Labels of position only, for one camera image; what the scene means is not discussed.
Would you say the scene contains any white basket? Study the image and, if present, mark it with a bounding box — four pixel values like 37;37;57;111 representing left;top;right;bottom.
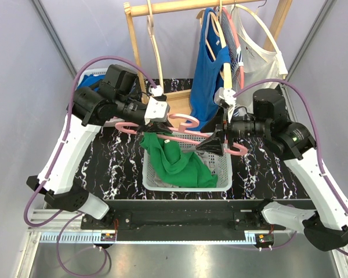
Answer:
78;68;107;85
143;142;232;192

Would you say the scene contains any green tank top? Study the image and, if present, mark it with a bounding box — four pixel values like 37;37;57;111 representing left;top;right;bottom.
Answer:
140;133;218;188

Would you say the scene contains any white centre basket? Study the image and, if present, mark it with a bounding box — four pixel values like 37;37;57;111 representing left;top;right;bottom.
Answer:
143;142;232;192

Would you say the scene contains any white tank top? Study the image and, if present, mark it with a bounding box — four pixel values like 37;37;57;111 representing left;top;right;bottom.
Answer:
231;4;288;112

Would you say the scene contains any white rear basket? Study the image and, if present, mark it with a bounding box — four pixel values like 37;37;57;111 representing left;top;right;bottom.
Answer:
78;68;107;85

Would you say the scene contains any beige plastic hanger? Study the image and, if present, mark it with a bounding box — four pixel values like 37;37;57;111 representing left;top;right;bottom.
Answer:
147;0;164;87

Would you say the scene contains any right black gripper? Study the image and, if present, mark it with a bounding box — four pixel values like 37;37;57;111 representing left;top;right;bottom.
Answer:
196;104;269;157

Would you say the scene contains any pink hanger under striped top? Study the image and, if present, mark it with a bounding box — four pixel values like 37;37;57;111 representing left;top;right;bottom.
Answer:
222;7;245;89

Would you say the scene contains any cream wooden hanger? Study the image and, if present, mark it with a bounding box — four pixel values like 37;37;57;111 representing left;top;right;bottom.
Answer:
210;12;232;89

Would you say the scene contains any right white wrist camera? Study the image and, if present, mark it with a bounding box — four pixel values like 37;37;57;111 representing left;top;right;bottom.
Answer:
213;87;236;109

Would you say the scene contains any folded blue cloth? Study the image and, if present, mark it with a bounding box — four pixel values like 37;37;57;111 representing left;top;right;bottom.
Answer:
78;74;105;91

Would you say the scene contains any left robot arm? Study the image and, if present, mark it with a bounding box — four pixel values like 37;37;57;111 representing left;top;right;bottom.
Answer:
26;64;170;229

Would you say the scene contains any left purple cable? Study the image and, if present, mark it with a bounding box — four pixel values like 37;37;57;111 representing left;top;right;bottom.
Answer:
23;55;165;277

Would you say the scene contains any wooden clothes rack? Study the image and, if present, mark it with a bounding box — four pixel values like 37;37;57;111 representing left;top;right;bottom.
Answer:
124;0;292;114

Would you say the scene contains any cream hanger under white top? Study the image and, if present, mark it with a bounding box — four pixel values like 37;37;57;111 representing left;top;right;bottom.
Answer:
234;3;281;53

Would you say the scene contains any blue tank top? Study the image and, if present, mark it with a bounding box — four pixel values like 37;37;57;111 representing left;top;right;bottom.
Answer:
190;8;230;131

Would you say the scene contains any pink hanger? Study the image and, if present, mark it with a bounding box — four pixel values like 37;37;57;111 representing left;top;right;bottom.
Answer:
222;7;245;89
115;113;248;156

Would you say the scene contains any grey tank top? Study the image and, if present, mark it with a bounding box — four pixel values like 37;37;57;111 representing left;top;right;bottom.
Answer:
153;152;218;189

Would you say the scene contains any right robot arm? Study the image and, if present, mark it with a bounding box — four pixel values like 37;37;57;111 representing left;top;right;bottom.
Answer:
196;88;348;251

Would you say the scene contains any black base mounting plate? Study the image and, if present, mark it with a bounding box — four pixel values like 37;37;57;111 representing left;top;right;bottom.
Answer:
81;200;282;244

